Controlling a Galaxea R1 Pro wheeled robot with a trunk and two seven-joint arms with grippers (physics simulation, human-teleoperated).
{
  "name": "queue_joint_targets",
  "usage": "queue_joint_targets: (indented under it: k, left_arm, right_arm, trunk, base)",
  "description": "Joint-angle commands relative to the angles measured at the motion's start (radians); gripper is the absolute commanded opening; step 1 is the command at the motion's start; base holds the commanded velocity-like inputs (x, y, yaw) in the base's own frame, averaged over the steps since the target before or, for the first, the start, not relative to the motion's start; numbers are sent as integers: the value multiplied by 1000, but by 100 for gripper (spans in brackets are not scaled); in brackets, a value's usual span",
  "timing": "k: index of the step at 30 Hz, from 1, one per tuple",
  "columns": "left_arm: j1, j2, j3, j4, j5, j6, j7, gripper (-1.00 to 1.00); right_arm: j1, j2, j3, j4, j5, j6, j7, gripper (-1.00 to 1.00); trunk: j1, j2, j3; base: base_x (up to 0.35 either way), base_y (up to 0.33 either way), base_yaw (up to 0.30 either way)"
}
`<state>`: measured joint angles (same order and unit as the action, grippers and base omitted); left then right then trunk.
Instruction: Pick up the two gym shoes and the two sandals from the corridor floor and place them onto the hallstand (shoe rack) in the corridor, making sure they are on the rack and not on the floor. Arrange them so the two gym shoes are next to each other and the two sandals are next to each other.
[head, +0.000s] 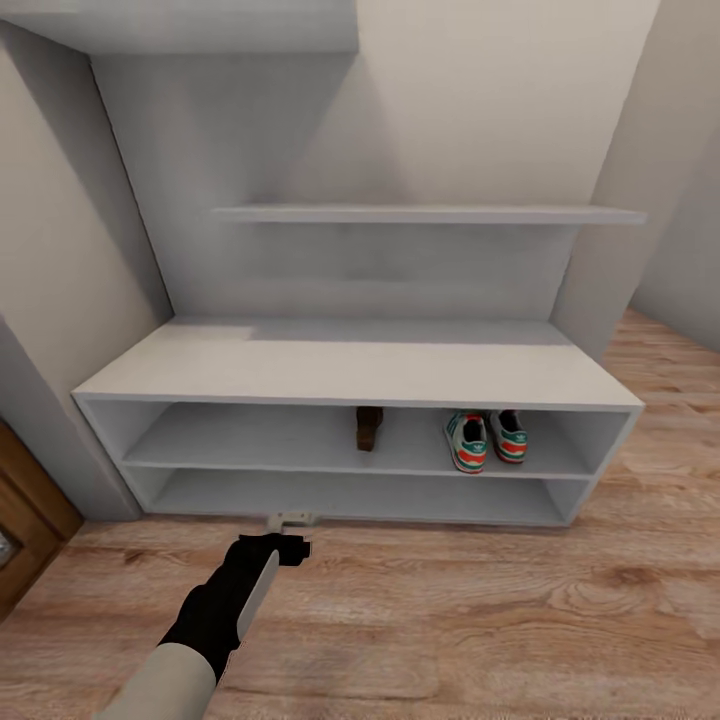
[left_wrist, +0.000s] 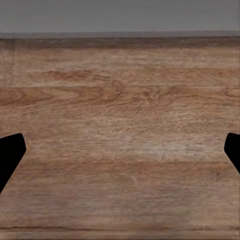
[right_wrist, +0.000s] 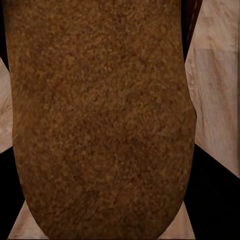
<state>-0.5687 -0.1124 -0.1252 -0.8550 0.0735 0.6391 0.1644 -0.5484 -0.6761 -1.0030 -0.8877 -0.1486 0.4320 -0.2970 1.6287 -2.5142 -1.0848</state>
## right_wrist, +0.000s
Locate sandal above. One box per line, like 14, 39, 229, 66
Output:
0, 0, 203, 240

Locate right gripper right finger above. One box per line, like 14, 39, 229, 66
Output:
184, 143, 240, 240

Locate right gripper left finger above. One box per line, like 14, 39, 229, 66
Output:
0, 146, 26, 240

